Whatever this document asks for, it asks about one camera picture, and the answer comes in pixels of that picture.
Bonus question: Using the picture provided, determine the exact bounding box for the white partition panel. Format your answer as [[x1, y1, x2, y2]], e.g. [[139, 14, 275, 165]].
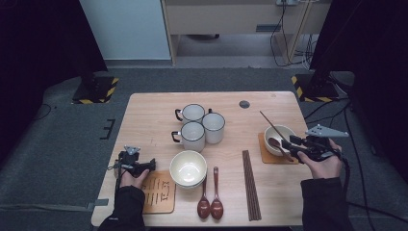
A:
[[79, 0, 171, 61]]

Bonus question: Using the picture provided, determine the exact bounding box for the dark round object under desk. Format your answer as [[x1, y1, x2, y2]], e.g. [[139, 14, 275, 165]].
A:
[[186, 33, 221, 41]]

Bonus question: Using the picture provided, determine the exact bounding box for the black curtain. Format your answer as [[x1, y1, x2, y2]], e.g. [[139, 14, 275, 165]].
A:
[[309, 0, 408, 174], [0, 0, 109, 162]]

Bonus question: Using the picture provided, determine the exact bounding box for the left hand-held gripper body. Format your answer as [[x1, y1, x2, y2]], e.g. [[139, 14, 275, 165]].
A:
[[115, 145, 142, 176]]

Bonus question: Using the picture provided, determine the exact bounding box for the person's left hand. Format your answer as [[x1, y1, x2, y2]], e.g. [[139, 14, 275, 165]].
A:
[[115, 167, 151, 191]]

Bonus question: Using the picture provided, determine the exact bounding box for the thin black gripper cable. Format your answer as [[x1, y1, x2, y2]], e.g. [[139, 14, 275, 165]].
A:
[[115, 165, 123, 192]]

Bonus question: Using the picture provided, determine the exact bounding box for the carved wooden coaster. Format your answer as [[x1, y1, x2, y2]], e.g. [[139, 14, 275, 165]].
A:
[[257, 132, 301, 166], [140, 170, 177, 215]]

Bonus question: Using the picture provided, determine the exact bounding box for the black hanging cable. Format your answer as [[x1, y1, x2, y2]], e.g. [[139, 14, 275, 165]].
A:
[[269, 2, 309, 68]]

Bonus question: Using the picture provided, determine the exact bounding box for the person's right hand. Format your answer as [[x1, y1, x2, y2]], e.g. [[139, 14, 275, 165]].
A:
[[297, 141, 344, 180]]

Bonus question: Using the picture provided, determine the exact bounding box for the cream ceramic bowl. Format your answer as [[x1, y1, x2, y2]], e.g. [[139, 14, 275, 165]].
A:
[[263, 124, 297, 157], [168, 149, 208, 189], [174, 179, 206, 190]]

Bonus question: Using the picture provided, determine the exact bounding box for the single brown wooden chopstick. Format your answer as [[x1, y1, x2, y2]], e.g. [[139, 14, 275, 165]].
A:
[[259, 110, 289, 144]]

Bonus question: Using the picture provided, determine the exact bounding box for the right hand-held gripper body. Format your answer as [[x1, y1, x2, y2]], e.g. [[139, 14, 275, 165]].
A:
[[299, 124, 350, 164]]

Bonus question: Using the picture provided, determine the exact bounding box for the black floor cable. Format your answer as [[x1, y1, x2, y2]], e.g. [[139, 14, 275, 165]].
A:
[[343, 105, 378, 231], [32, 103, 58, 121], [350, 200, 408, 223], [303, 97, 350, 121]]

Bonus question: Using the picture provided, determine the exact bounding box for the thick black gripper cable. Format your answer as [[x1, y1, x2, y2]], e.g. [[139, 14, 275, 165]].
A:
[[339, 156, 353, 208]]

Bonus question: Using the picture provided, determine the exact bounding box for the grey tape strip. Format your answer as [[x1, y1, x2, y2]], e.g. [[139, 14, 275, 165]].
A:
[[86, 198, 111, 211]]

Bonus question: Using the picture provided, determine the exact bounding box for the hazard striped stand base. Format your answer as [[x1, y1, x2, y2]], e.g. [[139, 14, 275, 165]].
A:
[[71, 76, 120, 105], [291, 72, 341, 104]]

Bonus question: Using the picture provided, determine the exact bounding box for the beige wooden desk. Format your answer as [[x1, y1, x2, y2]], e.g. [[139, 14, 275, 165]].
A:
[[161, 0, 332, 65]]

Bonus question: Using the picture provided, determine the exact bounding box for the grey rectangular desk handle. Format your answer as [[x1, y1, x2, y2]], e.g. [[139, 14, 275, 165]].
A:
[[255, 23, 282, 33]]

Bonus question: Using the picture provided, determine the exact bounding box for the row of dark brown chopsticks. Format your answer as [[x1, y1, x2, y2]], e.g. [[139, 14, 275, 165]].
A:
[[242, 149, 263, 222]]

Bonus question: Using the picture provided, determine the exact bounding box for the red-brown wooden spoon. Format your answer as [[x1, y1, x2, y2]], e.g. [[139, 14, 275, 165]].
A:
[[210, 166, 225, 221], [196, 174, 212, 220], [268, 137, 294, 163]]

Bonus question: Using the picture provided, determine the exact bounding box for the white enamel mug black rim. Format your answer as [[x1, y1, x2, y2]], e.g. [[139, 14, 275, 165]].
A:
[[201, 108, 226, 144], [174, 103, 206, 125], [170, 120, 206, 152]]

